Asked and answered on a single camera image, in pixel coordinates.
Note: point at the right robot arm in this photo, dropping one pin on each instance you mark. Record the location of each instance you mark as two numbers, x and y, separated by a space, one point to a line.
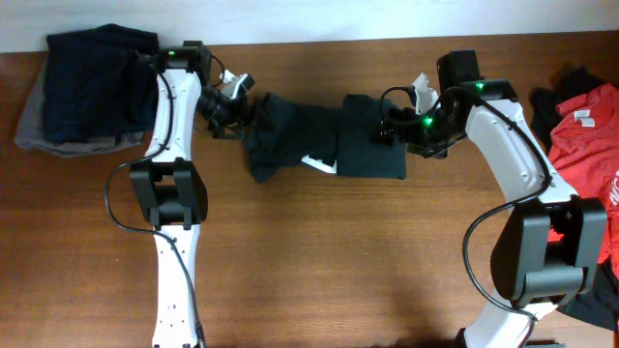
548 250

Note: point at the folded grey garment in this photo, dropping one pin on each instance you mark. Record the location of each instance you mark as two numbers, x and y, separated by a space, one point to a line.
29 133

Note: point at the black garment under pile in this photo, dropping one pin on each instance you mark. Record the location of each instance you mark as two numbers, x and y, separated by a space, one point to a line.
598 306

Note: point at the red t-shirt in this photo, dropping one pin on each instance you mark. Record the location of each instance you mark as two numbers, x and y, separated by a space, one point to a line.
584 151

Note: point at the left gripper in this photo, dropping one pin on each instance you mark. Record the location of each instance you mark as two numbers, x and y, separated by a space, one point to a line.
238 118

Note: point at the dark green t-shirt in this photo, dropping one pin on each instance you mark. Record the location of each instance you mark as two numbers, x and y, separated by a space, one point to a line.
284 132

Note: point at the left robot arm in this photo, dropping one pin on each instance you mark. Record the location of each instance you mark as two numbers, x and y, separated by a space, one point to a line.
172 197

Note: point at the folded navy blue garment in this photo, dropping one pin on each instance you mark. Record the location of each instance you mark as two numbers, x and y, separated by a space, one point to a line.
99 82

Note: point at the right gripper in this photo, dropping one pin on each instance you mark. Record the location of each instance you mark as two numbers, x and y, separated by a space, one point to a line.
390 119

